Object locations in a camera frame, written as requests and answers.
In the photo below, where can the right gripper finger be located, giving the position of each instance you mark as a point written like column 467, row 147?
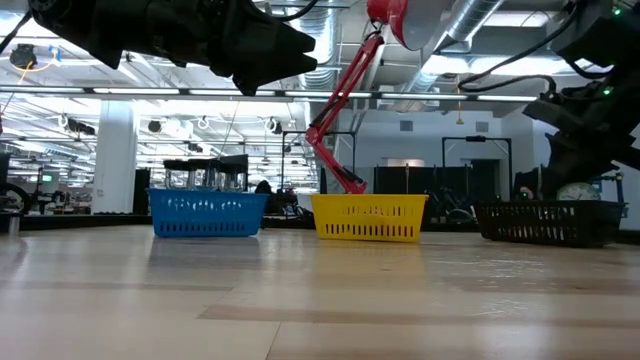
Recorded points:
column 570, row 165

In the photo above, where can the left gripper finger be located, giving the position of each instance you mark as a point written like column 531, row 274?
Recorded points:
column 275, row 67
column 285, row 37

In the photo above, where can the blue sand hourglass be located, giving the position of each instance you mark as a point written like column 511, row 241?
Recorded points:
column 234, row 167

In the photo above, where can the green sand hourglass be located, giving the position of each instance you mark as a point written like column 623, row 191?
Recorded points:
column 204, row 164

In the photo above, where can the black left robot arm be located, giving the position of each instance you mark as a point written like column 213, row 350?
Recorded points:
column 90, row 25

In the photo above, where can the black plastic basket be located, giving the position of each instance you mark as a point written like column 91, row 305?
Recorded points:
column 550, row 225

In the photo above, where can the red desk lamp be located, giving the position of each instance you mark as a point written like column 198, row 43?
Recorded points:
column 345, row 85

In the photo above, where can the black computer monitor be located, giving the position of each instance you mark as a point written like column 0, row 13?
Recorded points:
column 235, row 157

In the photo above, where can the white building column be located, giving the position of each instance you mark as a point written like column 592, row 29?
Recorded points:
column 115, row 160

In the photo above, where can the blue plastic basket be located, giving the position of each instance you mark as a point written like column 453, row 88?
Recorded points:
column 207, row 215

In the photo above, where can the black room partition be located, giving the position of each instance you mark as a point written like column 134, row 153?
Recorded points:
column 395, row 180

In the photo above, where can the yellow plastic basket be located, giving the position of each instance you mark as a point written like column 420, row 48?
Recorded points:
column 367, row 217

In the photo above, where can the tall black cabinet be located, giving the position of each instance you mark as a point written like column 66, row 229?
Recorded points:
column 141, row 192

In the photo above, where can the silver ribbed ventilation duct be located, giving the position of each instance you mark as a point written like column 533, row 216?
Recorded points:
column 329, row 30

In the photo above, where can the black metal stand frame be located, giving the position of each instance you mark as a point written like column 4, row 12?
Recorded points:
column 475, row 138

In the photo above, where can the large smooth silver duct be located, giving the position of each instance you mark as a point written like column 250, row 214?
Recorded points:
column 470, row 20

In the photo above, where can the black aluminium table frame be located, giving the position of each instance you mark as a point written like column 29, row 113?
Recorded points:
column 90, row 220

